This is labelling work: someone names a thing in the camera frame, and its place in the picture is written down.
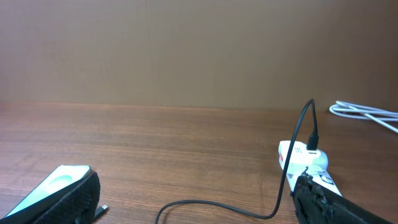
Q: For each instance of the white USB charger adapter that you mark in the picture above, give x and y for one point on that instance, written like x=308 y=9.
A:
x=316 y=161

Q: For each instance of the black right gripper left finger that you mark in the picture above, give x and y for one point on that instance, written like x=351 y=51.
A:
x=75 y=203

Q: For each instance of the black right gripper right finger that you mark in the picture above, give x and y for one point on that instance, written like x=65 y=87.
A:
x=315 y=204

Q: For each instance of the white power strip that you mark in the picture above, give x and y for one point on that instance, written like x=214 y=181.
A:
x=322 y=178

